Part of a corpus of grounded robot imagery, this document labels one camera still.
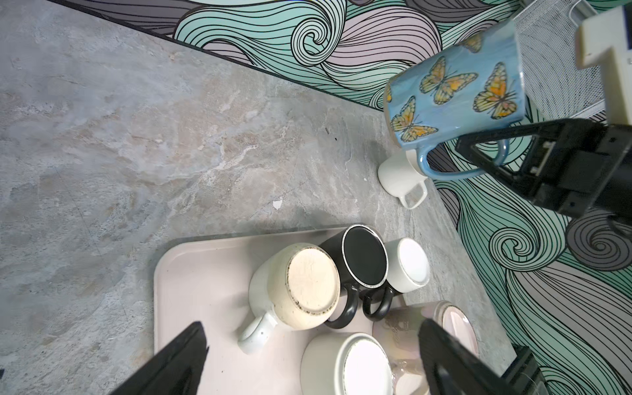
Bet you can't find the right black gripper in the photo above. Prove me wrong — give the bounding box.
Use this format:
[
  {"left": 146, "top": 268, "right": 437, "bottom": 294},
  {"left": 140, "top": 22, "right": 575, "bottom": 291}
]
[{"left": 456, "top": 118, "right": 631, "bottom": 225}]

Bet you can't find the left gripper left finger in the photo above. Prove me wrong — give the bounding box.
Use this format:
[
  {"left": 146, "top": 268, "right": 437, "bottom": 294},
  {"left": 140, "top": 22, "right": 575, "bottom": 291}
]
[{"left": 112, "top": 321, "right": 208, "bottom": 394}]

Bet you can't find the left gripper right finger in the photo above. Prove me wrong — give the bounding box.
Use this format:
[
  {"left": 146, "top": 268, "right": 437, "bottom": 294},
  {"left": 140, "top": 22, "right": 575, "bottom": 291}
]
[{"left": 417, "top": 319, "right": 509, "bottom": 394}]

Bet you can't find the blue butterfly mug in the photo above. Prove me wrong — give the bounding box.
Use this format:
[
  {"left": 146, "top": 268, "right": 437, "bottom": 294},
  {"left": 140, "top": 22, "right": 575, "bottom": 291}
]
[{"left": 383, "top": 20, "right": 526, "bottom": 180}]

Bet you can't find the cream speckled mug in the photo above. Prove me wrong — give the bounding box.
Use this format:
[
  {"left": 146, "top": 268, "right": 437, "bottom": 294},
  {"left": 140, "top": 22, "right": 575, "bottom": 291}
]
[{"left": 238, "top": 243, "right": 341, "bottom": 355}]

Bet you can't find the pink iridescent mug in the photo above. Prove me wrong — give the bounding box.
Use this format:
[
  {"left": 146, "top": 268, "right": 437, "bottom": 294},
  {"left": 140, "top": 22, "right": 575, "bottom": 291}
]
[{"left": 372, "top": 300, "right": 480, "bottom": 395}]

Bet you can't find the cream white mug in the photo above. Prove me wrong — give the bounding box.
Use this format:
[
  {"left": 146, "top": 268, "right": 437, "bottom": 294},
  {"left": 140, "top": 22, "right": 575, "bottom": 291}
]
[{"left": 300, "top": 332, "right": 394, "bottom": 394}]

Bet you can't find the black mug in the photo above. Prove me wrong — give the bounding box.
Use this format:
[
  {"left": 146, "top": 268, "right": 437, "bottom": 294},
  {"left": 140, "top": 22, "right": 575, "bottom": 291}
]
[{"left": 319, "top": 224, "right": 388, "bottom": 329}]

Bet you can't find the pink rectangular tray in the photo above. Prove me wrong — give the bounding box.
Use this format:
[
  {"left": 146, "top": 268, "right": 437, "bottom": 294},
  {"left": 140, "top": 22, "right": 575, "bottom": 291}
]
[{"left": 152, "top": 226, "right": 411, "bottom": 395}]

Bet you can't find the small white black-handled mug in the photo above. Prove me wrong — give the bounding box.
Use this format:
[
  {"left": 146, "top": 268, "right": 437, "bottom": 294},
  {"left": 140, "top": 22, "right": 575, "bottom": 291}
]
[{"left": 362, "top": 237, "right": 431, "bottom": 322}]

